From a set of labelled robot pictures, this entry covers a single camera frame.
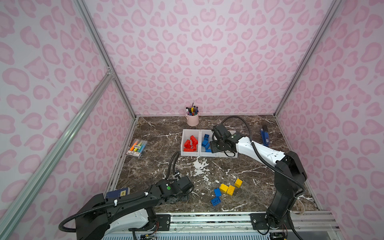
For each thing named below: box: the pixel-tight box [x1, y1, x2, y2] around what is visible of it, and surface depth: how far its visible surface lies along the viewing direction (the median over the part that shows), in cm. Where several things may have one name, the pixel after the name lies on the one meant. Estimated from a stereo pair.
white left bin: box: [180, 129, 201, 157], surface depth 99 cm
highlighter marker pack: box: [126, 138, 148, 159], surface depth 102 cm
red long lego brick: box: [190, 135, 199, 147], surface depth 100 cm
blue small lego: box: [214, 188, 222, 197], surface depth 84 cm
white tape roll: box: [291, 199, 305, 216], surface depth 79 cm
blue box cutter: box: [260, 124, 270, 147], surface depth 106 cm
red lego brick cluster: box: [183, 135, 199, 152], surface depth 101 cm
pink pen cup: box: [185, 110, 201, 127], surface depth 112 cm
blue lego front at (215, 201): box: [211, 196, 221, 207], surface depth 81 cm
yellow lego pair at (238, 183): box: [234, 178, 244, 188], surface depth 85 cm
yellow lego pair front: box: [219, 183, 235, 196], surface depth 84 cm
